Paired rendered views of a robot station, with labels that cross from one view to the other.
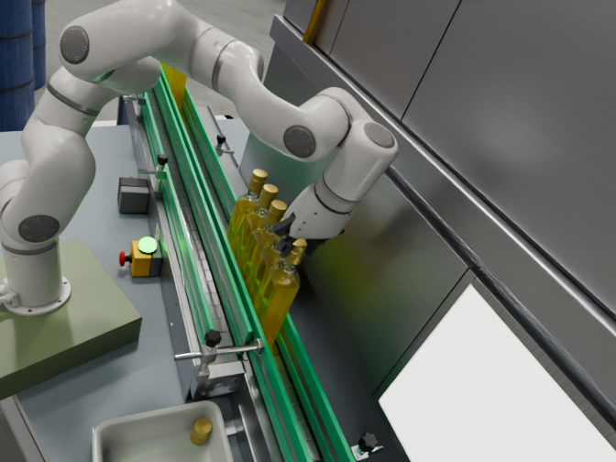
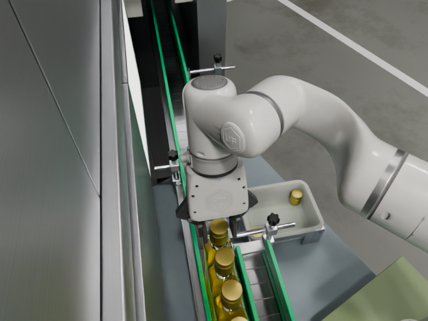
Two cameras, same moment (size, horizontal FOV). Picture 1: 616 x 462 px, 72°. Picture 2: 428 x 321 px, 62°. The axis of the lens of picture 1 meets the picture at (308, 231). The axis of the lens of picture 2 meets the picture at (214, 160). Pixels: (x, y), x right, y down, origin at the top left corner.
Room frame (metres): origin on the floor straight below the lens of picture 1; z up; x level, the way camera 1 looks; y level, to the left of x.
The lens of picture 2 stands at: (0.92, 0.13, 1.74)
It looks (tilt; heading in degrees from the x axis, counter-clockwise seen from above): 51 degrees down; 206
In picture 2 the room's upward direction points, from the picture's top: straight up
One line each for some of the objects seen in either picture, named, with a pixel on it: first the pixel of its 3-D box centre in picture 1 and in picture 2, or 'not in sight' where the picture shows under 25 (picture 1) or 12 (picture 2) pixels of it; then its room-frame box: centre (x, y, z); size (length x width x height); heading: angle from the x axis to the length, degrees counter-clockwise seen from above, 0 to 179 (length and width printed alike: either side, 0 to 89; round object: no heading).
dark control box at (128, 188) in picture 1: (133, 195); not in sight; (1.03, 0.54, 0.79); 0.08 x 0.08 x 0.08; 37
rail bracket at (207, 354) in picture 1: (219, 354); (261, 232); (0.50, 0.06, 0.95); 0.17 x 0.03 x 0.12; 127
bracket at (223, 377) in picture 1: (217, 380); (250, 251); (0.52, 0.05, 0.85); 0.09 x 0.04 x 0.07; 127
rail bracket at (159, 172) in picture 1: (150, 175); not in sight; (0.95, 0.46, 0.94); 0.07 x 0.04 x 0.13; 127
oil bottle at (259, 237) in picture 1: (257, 265); (228, 320); (0.73, 0.08, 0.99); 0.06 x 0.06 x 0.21; 38
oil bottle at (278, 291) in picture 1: (272, 304); (218, 264); (0.64, 0.01, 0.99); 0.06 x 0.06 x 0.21; 38
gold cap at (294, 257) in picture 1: (295, 250); (218, 231); (0.64, 0.01, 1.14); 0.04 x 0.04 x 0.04
